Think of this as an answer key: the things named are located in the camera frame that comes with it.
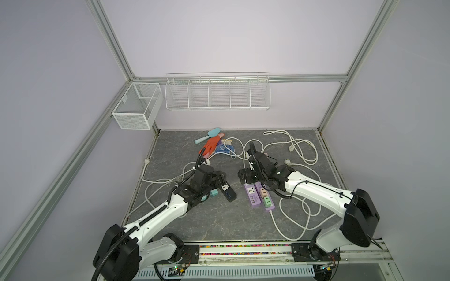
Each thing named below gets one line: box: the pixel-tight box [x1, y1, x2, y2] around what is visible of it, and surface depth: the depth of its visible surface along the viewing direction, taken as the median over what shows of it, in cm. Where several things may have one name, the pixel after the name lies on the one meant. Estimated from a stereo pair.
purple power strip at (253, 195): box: [243, 183, 261, 206], surface depth 90 cm
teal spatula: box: [193, 127, 221, 145], surface depth 122 cm
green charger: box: [263, 196, 272, 208], surface depth 84 cm
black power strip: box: [219, 182, 237, 203], surface depth 91 cm
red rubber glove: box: [198, 132, 225, 159], surface depth 110 cm
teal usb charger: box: [209, 188, 219, 197], surface depth 92 cm
